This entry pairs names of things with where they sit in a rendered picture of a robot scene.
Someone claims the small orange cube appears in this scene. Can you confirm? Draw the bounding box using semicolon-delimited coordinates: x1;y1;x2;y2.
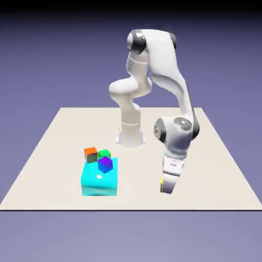
83;146;98;164

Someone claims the small green cube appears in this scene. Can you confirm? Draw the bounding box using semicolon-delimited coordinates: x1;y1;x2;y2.
97;149;112;160

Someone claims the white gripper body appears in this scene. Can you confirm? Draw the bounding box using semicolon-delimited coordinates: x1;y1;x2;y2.
161;173;180;194

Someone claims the small purple cube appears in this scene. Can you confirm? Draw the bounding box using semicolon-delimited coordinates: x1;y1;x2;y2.
97;156;114;174

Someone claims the large cyan box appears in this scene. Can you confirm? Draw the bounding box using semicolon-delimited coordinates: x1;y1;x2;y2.
80;157;119;197

